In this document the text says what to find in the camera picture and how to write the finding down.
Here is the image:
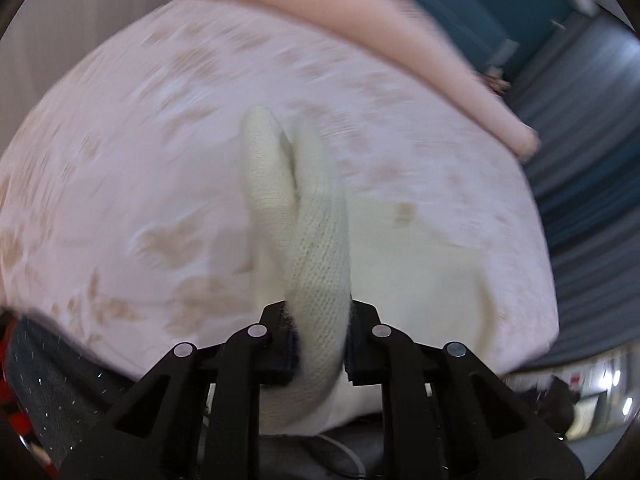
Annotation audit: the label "cream knit cardigan red buttons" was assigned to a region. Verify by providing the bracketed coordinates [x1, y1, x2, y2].
[241, 106, 497, 436]

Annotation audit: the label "pink floral bed blanket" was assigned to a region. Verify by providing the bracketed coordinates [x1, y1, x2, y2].
[1, 0, 559, 376]

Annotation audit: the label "dark dotted trouser leg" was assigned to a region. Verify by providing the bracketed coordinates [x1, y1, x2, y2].
[4, 318, 134, 467]

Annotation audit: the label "white panelled wardrobe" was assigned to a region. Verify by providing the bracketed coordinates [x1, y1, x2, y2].
[1, 0, 168, 148]

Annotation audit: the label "white cable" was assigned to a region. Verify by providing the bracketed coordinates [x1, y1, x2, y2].
[314, 431, 369, 476]

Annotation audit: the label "blue upholstered headboard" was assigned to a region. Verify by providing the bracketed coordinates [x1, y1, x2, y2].
[414, 0, 572, 79]

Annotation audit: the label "red strap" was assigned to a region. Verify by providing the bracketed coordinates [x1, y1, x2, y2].
[0, 316, 59, 476]

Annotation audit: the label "rolled pink duvet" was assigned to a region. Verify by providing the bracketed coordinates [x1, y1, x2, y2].
[247, 0, 539, 159]

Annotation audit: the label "grey pleated curtain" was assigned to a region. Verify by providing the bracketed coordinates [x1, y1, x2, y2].
[506, 12, 639, 370]

